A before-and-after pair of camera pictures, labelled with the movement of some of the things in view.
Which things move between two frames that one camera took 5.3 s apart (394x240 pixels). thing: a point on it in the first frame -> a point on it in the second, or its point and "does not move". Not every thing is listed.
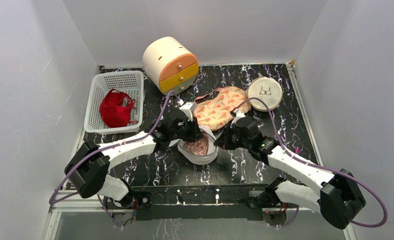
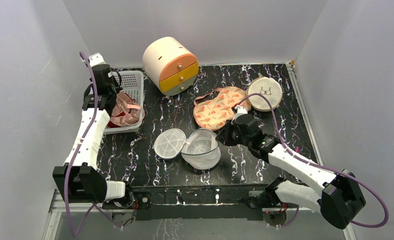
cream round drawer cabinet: (170, 65) does not move
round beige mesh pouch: (267, 90) does not move
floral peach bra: (213, 109) does not move
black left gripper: (195, 133) -> (117, 88)
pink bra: (199, 147) -> (124, 112)
